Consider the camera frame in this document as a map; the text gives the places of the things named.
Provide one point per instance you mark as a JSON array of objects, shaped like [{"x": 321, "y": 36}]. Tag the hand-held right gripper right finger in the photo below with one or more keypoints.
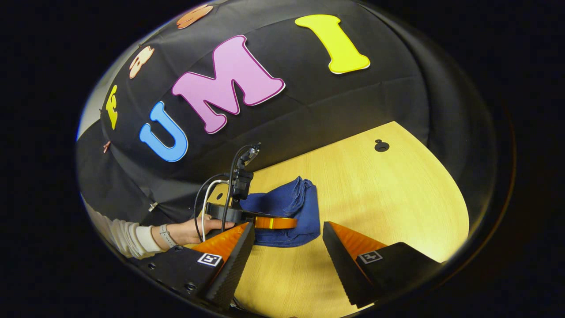
[{"x": 342, "y": 269}]

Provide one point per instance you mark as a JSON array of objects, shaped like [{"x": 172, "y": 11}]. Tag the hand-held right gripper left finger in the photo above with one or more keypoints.
[{"x": 234, "y": 269}]

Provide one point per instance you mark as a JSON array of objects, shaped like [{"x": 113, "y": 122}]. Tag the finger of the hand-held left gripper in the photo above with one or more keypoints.
[{"x": 278, "y": 222}]

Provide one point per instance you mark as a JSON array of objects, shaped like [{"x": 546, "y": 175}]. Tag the blue jeans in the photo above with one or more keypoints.
[{"x": 291, "y": 207}]

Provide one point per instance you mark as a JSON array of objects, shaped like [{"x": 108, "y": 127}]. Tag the grey wristwatch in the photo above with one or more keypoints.
[{"x": 167, "y": 236}]

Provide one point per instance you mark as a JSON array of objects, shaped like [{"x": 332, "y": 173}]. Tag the white cloth clip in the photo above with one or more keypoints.
[{"x": 153, "y": 207}]

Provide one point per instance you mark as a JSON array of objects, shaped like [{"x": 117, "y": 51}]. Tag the black backdrop cloth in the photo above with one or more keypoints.
[{"x": 309, "y": 110}]

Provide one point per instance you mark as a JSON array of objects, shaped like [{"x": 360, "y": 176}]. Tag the black table grommet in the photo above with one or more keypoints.
[{"x": 382, "y": 146}]

